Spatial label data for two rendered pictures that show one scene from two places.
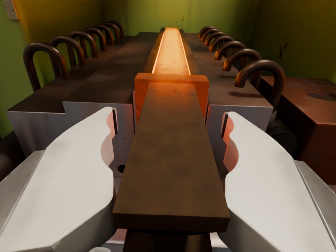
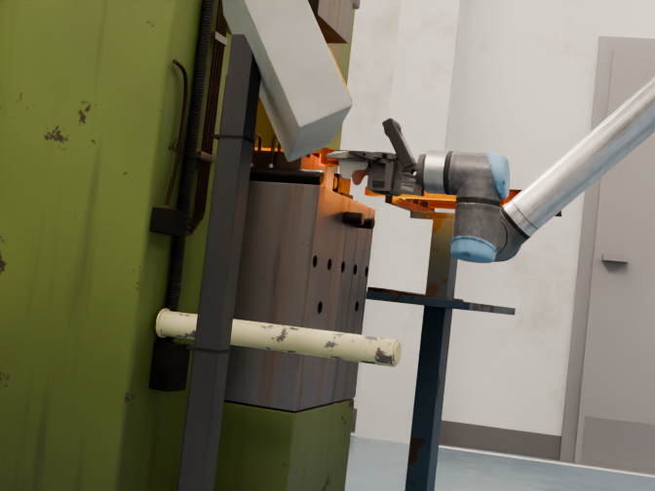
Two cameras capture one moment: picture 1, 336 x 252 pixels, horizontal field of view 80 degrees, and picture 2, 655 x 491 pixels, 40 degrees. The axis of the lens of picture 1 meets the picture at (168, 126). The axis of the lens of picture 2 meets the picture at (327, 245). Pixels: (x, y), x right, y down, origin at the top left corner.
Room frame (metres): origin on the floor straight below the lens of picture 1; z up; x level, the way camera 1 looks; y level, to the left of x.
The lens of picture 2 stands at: (-0.56, 1.79, 0.71)
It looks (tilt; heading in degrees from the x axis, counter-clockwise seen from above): 3 degrees up; 290
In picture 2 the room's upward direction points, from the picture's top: 6 degrees clockwise
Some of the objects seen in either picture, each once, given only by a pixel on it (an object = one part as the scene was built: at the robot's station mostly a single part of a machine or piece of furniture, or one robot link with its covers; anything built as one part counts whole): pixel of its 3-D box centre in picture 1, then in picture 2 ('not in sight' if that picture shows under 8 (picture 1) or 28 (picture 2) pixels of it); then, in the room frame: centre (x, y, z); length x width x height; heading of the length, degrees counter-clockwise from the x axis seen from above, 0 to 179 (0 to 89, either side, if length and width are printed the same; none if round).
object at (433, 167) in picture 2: not in sight; (437, 171); (-0.12, 0.00, 0.98); 0.10 x 0.05 x 0.09; 90
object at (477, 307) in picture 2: not in sight; (439, 303); (-0.03, -0.53, 0.71); 0.40 x 0.30 x 0.02; 83
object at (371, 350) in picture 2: not in sight; (275, 337); (0.04, 0.37, 0.62); 0.44 x 0.05 x 0.05; 0
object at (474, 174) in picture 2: not in sight; (478, 175); (-0.20, 0.00, 0.97); 0.12 x 0.09 x 0.10; 0
